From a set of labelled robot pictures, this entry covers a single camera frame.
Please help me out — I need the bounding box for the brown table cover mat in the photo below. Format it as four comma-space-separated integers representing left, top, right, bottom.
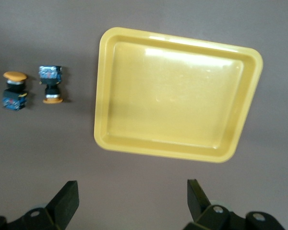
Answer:
0, 0, 288, 230

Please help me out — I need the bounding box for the yellow plastic tray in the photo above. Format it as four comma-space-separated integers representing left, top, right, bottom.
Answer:
93, 26, 264, 164

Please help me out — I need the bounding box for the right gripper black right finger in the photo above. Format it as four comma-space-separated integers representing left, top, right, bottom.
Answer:
186, 178, 283, 230

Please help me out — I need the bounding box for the yellow push button switch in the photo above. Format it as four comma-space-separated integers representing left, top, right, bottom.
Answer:
38, 65, 64, 105
1, 71, 29, 112

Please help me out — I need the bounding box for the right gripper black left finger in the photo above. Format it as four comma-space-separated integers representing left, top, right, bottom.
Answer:
0, 180, 80, 230

